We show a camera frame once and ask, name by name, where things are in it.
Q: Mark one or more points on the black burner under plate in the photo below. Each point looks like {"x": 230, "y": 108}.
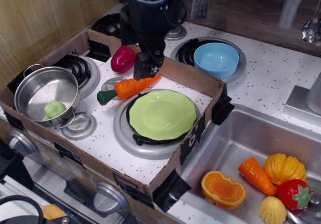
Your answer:
{"x": 140, "y": 139}

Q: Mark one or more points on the grey stove knob front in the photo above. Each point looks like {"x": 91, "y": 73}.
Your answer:
{"x": 79, "y": 127}

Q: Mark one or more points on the blue plastic bowl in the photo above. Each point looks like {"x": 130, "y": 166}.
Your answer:
{"x": 218, "y": 59}

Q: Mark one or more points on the light green plastic plate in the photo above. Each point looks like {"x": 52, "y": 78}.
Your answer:
{"x": 162, "y": 114}

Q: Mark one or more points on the grey oven dial left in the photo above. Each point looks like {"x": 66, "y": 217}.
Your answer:
{"x": 22, "y": 144}

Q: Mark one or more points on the brown cardboard fence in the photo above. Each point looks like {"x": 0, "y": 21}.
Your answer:
{"x": 152, "y": 179}

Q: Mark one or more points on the grey oven dial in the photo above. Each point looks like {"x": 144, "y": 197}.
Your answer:
{"x": 22, "y": 144}
{"x": 108, "y": 200}

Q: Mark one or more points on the green toy vegetable in pot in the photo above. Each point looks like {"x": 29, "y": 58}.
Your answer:
{"x": 53, "y": 109}

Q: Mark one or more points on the dark red toy pepper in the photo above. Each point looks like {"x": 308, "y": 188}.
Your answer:
{"x": 123, "y": 60}

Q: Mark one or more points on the black burner front left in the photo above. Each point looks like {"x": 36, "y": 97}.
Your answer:
{"x": 77, "y": 66}

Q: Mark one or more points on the small steel pot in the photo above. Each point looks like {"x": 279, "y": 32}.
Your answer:
{"x": 44, "y": 86}

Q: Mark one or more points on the black device bottom left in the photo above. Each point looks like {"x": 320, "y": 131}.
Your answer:
{"x": 12, "y": 165}

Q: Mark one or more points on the yellow toy corn piece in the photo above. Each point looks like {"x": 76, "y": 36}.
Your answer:
{"x": 272, "y": 211}

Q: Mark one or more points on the grey stove knob middle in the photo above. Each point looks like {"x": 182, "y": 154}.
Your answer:
{"x": 109, "y": 84}

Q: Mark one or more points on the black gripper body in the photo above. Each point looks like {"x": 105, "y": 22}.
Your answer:
{"x": 151, "y": 23}

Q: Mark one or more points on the orange toy carrot green stem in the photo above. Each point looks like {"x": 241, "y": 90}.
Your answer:
{"x": 126, "y": 89}

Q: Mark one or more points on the red toy strawberry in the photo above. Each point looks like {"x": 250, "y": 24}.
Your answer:
{"x": 295, "y": 194}

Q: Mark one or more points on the hanging silver ladle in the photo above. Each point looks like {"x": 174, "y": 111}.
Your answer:
{"x": 310, "y": 31}

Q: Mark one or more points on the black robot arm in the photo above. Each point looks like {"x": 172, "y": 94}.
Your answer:
{"x": 146, "y": 23}

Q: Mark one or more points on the black burner back left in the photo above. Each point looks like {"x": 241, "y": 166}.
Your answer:
{"x": 108, "y": 24}

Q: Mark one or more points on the grey stove knob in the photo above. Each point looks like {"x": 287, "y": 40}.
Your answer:
{"x": 79, "y": 127}
{"x": 109, "y": 84}
{"x": 176, "y": 33}

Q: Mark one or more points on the yellow toy pumpkin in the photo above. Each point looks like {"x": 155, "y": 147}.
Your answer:
{"x": 281, "y": 168}

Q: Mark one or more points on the black burner back right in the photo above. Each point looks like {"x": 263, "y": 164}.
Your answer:
{"x": 185, "y": 51}

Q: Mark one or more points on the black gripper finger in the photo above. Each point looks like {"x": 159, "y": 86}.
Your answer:
{"x": 147, "y": 66}
{"x": 127, "y": 33}

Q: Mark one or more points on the orange toy pumpkin half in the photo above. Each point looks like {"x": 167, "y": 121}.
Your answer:
{"x": 222, "y": 191}

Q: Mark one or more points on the hanging slotted spatula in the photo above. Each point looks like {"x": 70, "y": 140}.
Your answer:
{"x": 199, "y": 9}

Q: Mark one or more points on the grey oven dial right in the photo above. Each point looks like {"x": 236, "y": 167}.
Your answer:
{"x": 108, "y": 200}

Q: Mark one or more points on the grey stove knob back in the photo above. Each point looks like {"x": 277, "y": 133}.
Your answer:
{"x": 176, "y": 33}

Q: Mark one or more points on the orange toy carrot piece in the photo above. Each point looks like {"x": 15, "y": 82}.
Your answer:
{"x": 256, "y": 175}

